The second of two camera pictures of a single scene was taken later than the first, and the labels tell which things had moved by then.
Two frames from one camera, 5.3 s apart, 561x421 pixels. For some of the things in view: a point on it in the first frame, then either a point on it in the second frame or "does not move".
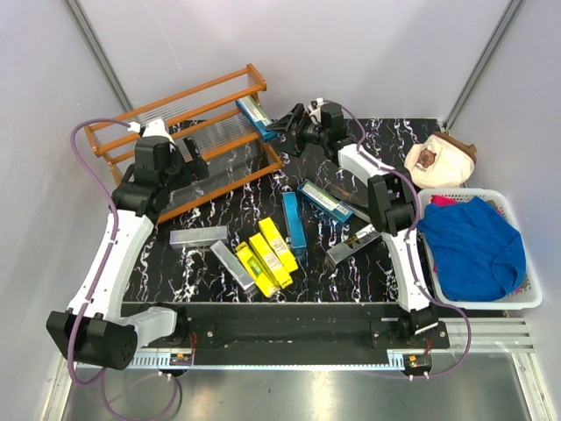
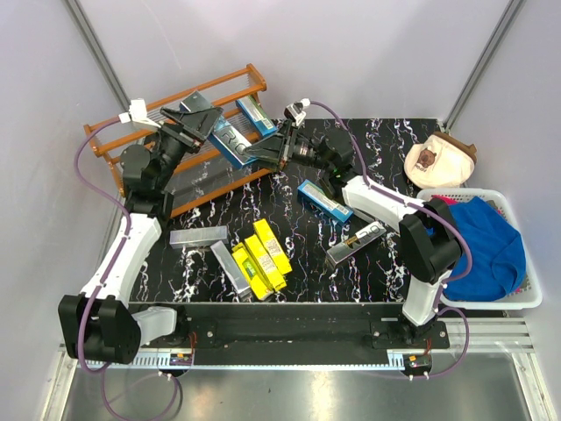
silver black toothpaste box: [367, 233] does not move
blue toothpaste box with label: [325, 203] does not move
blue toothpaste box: [252, 111] does not move
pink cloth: [442, 199] does not move
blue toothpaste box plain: [294, 224] → [228, 139]
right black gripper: [284, 124] → [269, 153]
